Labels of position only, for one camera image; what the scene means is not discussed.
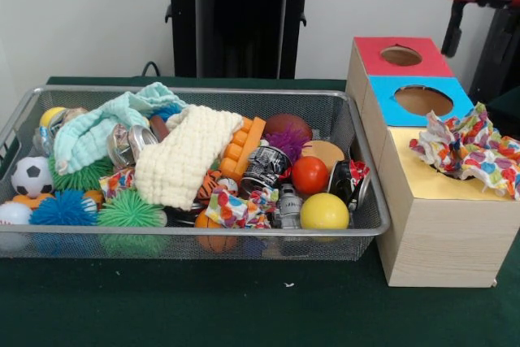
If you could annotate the mint green cloth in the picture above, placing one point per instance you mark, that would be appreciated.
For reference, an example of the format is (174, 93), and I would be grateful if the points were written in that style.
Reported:
(89, 131)

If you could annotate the blue spiky ball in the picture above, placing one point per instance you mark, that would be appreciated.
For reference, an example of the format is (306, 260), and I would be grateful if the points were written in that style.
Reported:
(61, 209)

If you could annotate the large yellow ball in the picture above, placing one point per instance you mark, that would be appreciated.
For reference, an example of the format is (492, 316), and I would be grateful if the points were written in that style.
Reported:
(324, 211)

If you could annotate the wooden box with three holes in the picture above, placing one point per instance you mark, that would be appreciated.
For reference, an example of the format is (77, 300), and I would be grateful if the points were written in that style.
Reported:
(447, 241)

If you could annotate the dark green side table cloth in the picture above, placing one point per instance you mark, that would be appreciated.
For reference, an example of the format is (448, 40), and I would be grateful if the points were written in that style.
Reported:
(508, 107)

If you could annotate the colourful patterned paper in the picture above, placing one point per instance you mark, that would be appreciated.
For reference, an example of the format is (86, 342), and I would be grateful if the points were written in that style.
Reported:
(483, 156)
(231, 209)

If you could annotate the purple spiky ball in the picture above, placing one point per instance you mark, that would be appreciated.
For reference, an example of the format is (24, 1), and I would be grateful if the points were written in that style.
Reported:
(286, 140)

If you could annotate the cream knitted cloth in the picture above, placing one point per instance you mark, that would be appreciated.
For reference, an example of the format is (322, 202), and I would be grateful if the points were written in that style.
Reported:
(183, 160)

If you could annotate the black and white soccer ball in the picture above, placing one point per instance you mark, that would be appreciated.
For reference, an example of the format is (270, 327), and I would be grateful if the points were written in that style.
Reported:
(31, 176)

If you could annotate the shallow clear mesh bin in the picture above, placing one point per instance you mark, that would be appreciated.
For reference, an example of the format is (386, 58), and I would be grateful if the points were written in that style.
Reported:
(81, 249)

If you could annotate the black upright panel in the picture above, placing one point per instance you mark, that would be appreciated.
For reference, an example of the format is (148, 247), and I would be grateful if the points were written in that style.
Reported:
(495, 50)

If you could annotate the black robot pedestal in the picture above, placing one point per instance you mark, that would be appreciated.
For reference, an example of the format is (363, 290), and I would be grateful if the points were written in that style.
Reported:
(239, 38)

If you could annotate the red orange ball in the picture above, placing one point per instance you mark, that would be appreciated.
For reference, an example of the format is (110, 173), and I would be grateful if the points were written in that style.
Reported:
(309, 175)

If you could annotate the green spiky ball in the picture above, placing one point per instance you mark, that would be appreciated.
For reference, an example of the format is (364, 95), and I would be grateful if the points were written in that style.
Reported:
(130, 211)

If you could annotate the white baseball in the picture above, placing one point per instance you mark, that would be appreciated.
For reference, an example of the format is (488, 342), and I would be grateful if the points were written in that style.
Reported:
(14, 213)

